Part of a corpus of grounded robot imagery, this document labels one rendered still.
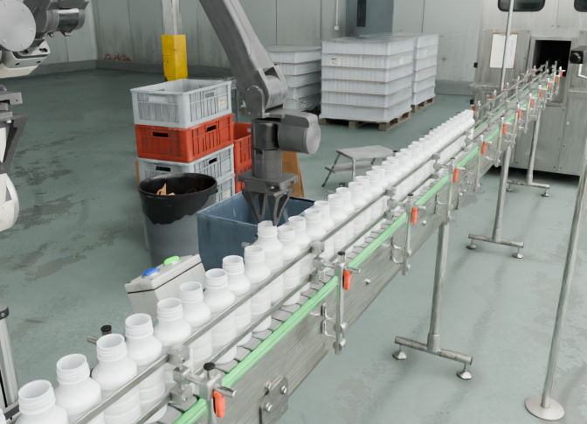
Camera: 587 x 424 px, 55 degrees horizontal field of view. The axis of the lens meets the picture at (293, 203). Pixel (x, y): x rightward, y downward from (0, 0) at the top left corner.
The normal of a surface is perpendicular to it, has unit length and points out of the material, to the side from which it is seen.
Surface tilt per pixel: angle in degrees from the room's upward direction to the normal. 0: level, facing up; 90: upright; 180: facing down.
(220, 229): 90
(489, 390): 0
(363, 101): 90
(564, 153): 90
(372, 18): 90
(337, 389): 0
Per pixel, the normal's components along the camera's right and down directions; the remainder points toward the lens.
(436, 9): -0.49, 0.29
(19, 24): 0.88, 0.15
